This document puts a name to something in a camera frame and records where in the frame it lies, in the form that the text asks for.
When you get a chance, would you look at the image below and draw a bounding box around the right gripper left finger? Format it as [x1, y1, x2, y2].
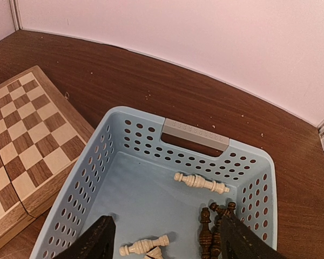
[55, 215, 116, 259]

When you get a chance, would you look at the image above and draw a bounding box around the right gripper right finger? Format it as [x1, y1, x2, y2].
[220, 214, 284, 259]

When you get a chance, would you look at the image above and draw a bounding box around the dark chess pieces pile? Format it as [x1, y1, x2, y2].
[199, 202, 236, 258]

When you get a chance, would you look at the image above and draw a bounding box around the white chess pieces pile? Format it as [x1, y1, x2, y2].
[119, 235, 170, 258]

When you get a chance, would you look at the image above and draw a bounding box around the wooden folding chess board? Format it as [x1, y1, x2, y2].
[0, 66, 94, 248]

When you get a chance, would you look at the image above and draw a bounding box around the light blue plastic basket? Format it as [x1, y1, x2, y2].
[31, 106, 278, 258]

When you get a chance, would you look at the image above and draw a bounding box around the left aluminium frame post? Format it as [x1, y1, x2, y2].
[9, 0, 23, 31]

